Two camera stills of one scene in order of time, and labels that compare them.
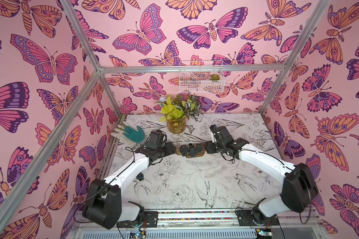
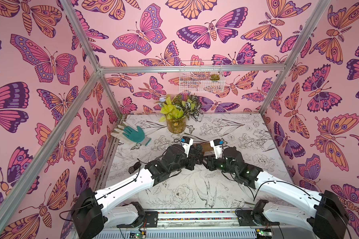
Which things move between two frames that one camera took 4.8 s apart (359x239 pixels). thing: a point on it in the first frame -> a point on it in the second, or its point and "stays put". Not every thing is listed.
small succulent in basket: x=215 y=77 stays put
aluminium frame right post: x=314 y=17 stays put
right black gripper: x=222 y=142 -> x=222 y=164
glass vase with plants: x=176 y=108 stays put
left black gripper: x=170 y=149 -> x=191 y=161
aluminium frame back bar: x=192 y=68 stays put
